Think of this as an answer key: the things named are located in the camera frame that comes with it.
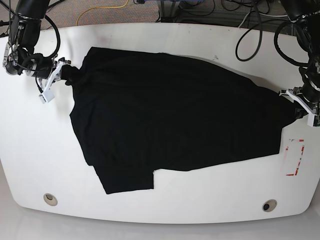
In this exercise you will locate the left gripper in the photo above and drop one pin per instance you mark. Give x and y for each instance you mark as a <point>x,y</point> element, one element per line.
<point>308,96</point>

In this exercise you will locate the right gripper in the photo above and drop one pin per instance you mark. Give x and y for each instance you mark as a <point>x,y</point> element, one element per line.
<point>49,71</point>

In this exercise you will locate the black T-shirt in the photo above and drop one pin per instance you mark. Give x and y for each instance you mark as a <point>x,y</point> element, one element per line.
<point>138,112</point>

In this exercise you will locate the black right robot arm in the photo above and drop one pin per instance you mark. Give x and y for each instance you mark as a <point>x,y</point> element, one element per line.
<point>24,27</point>

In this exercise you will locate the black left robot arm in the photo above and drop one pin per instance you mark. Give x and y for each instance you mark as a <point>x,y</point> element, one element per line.
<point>304,15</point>

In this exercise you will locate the red tape marking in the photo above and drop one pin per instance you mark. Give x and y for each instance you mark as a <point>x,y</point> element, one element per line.
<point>293,156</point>

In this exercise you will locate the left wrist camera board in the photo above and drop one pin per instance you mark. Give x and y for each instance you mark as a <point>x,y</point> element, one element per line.
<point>313,120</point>

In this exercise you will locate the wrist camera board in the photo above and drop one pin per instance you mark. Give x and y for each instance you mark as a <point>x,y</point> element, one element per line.
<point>313,120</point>
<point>46,96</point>

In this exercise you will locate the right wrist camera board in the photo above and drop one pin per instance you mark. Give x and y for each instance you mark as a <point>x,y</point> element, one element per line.
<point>46,96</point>

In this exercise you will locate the right table cable grommet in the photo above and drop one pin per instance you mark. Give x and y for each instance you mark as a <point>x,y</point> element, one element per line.
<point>269,205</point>

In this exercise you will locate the table cable grommet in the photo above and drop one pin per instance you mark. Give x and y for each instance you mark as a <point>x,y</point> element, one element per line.
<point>269,205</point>
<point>50,199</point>

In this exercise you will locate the left table cable grommet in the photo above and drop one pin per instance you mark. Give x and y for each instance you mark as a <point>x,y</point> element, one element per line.
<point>50,199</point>

